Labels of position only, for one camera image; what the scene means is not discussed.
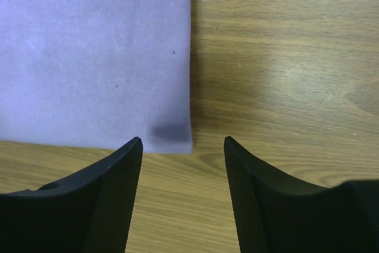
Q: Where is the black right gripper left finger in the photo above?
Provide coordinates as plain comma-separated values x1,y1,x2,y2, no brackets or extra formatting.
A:
1,137,143,252

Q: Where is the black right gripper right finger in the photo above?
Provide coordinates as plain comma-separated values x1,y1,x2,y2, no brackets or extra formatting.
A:
224,137,378,252

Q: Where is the purple t shirt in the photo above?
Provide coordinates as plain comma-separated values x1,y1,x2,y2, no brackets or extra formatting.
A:
1,0,192,153

